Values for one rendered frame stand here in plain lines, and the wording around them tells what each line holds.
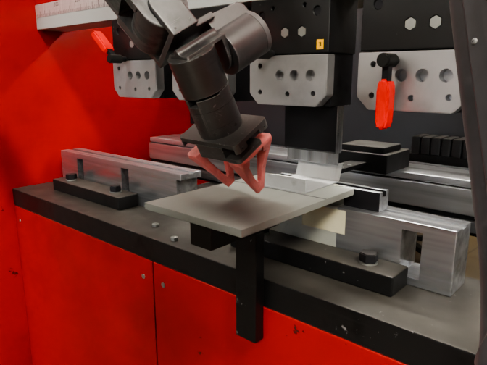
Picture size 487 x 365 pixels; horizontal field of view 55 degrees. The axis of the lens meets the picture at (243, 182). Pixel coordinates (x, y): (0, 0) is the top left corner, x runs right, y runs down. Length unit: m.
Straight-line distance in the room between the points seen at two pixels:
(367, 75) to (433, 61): 0.09
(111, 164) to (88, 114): 0.34
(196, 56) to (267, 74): 0.26
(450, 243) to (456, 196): 0.27
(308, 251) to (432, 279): 0.18
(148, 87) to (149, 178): 0.20
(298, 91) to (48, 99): 0.85
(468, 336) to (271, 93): 0.45
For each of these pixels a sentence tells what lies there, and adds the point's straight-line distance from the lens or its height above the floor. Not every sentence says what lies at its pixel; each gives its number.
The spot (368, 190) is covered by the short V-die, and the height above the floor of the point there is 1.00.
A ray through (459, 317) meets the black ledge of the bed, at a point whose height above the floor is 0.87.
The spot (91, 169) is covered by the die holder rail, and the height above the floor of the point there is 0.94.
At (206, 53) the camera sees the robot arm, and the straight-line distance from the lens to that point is 0.54.
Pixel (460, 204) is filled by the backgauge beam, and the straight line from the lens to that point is 0.95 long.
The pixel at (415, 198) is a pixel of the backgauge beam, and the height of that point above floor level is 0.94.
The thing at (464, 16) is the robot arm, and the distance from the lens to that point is 0.24.
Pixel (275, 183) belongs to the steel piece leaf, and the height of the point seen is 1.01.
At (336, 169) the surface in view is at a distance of 0.79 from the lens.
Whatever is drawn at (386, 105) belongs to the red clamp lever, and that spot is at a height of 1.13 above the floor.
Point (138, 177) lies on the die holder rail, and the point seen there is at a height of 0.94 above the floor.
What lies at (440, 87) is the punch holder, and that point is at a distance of 0.65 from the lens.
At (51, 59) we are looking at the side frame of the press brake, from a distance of 1.43.
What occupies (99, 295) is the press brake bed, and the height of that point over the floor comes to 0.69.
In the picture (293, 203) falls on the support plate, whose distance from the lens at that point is 0.64.
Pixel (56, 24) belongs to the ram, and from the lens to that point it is 1.33.
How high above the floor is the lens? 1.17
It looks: 13 degrees down
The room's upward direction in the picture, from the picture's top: straight up
